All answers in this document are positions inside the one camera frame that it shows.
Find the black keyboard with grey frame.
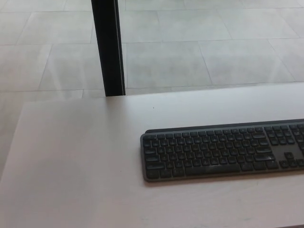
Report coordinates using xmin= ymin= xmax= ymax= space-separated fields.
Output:
xmin=140 ymin=118 xmax=304 ymax=183

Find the black vertical post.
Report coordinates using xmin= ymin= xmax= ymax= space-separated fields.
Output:
xmin=91 ymin=0 xmax=126 ymax=97

